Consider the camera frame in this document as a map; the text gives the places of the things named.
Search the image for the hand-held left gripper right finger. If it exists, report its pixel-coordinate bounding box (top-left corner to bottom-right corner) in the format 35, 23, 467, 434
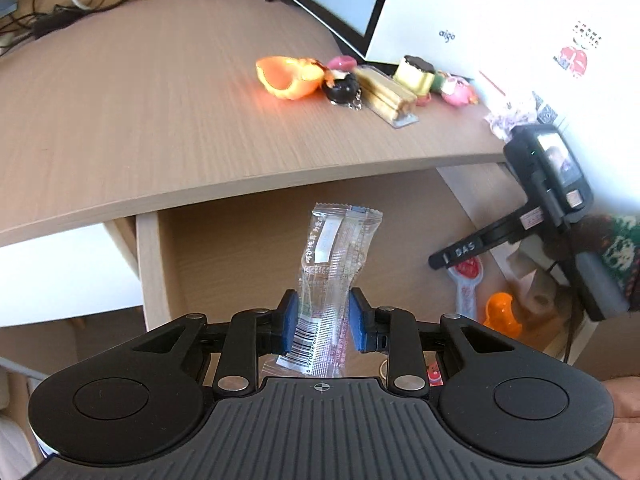
350, 287, 512, 397

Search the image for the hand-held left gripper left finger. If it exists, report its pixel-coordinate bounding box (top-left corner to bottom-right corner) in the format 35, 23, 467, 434
132, 289, 301, 397

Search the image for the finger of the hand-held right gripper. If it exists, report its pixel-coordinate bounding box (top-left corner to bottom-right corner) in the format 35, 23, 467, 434
428, 247, 453, 272

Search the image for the red white packet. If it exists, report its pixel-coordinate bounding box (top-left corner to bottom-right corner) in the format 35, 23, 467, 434
447, 255, 485, 321

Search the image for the pink white cloth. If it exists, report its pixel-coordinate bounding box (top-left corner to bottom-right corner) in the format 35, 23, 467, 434
482, 95, 539, 141

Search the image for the clear plastic packet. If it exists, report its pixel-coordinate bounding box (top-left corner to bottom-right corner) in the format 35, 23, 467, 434
260, 201, 384, 379

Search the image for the orange plastic funnel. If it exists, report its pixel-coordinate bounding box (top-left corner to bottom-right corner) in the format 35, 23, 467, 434
482, 292, 524, 336

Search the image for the wide white drawer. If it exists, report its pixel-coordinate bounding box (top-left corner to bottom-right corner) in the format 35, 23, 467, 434
135, 162, 601, 386

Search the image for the pink round toy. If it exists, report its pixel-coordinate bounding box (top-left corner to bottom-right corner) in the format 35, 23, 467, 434
441, 74, 479, 108

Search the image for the yellow cup with dark top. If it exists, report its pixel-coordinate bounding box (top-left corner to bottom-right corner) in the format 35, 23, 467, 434
393, 54, 436, 96

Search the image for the biscuit sticks packet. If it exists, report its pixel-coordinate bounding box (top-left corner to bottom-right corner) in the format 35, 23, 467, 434
352, 64, 419, 129

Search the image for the black keychain toy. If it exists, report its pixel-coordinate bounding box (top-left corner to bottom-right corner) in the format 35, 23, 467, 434
320, 70, 364, 110

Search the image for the orange plastic cup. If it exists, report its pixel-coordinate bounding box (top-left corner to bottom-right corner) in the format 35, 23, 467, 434
255, 55, 326, 102

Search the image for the white red printed card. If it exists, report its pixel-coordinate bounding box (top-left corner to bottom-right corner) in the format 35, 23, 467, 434
476, 10, 611, 133

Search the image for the white computer case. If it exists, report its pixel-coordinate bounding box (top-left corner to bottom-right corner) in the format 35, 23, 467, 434
279, 0, 551, 78

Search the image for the narrow white drawer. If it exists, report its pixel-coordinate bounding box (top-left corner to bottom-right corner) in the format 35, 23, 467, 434
0, 222, 144, 329

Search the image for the wooden desk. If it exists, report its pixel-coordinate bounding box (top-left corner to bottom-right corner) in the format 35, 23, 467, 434
0, 0, 517, 249

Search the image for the black power adapter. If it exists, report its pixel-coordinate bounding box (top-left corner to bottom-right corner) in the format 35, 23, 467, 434
29, 9, 72, 38

